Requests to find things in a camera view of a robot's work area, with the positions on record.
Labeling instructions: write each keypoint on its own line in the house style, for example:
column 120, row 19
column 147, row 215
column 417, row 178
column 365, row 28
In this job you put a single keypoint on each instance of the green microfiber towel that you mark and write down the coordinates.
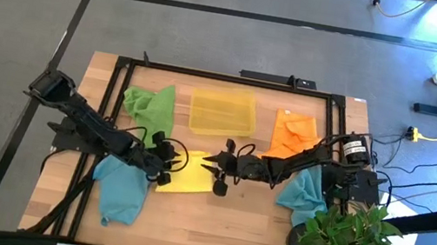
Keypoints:
column 155, row 108

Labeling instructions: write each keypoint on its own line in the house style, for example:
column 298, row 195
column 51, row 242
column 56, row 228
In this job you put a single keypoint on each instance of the yellow translucent plastic bin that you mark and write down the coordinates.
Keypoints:
column 222, row 112

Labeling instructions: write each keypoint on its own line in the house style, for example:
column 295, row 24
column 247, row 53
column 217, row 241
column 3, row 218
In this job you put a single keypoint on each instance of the black metal table frame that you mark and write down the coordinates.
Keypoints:
column 230, row 78

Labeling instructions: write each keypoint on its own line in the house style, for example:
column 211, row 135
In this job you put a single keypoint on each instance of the orange microfiber towel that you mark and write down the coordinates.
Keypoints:
column 292, row 130

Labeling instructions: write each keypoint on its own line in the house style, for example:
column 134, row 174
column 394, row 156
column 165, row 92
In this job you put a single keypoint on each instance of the small teal microfiber towel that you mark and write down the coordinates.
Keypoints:
column 304, row 193

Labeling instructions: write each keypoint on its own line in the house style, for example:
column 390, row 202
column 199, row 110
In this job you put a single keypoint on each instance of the large teal microfiber towel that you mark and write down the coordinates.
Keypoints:
column 119, row 195

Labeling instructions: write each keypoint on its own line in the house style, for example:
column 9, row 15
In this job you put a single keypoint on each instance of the yellow microfiber towel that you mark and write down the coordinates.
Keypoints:
column 192, row 177

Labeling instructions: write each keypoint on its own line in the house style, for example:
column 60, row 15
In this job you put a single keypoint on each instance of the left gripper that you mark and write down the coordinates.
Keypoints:
column 155, row 158

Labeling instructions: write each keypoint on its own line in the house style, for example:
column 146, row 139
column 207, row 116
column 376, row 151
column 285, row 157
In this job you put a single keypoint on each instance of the black desk leg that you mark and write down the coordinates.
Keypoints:
column 427, row 219

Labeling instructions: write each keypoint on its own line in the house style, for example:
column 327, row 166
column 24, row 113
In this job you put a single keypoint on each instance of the black plant pot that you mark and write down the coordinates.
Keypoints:
column 293, row 240

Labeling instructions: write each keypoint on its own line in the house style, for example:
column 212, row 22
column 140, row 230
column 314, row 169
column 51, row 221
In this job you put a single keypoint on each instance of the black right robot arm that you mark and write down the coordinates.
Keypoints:
column 305, row 160

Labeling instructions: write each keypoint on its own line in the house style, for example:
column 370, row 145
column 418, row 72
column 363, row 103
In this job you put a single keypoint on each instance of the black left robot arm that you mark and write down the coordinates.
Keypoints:
column 87, row 119

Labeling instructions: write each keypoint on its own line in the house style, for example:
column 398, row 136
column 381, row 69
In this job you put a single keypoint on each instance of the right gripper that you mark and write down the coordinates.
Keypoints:
column 244, row 166

